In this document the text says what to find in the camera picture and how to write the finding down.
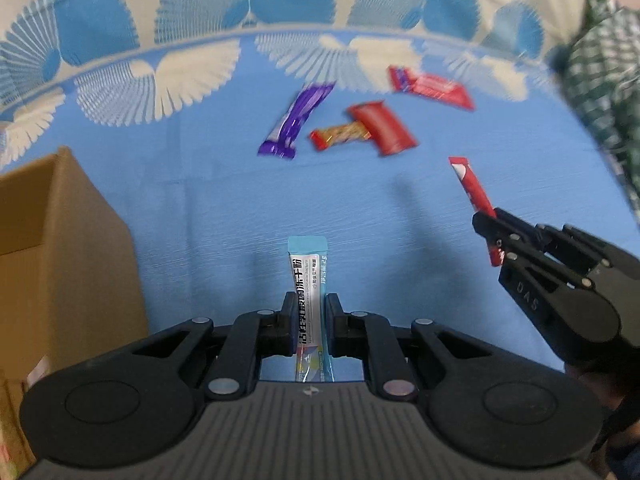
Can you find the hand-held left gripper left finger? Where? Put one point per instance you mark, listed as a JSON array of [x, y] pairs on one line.
[[287, 325]]

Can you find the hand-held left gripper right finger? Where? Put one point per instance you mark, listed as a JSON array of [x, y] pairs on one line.
[[335, 325]]

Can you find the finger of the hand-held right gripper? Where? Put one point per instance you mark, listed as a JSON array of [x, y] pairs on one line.
[[545, 242], [487, 230]]

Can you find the slim red stick sachet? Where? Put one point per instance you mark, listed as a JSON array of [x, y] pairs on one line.
[[472, 185]]

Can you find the light blue stick sachet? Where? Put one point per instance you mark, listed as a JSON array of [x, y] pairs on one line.
[[307, 270]]

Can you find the square red snack packet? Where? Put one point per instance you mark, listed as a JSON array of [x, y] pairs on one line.
[[385, 127]]

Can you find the long red snack packet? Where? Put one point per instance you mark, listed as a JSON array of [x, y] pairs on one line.
[[435, 87]]

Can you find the small peanut bar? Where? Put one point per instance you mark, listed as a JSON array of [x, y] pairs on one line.
[[340, 135]]

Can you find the purple candy bar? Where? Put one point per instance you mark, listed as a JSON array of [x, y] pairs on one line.
[[292, 120]]

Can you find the cardboard box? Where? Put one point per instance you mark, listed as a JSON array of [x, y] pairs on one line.
[[60, 260]]

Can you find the blue white printed sofa cover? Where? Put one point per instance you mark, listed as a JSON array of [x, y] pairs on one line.
[[200, 185]]

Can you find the green checked cloth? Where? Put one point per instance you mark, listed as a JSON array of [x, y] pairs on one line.
[[605, 85]]

